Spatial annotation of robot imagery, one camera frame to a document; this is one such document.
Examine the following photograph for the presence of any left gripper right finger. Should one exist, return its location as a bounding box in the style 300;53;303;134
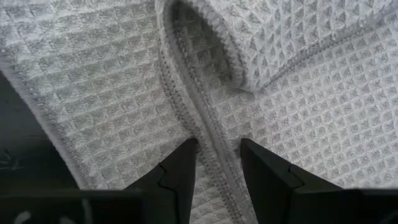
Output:
241;138;398;224

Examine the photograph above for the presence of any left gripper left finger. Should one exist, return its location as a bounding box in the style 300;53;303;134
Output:
0;138;199;224

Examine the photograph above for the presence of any white waffle weave towel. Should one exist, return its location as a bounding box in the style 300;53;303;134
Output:
0;0;398;224

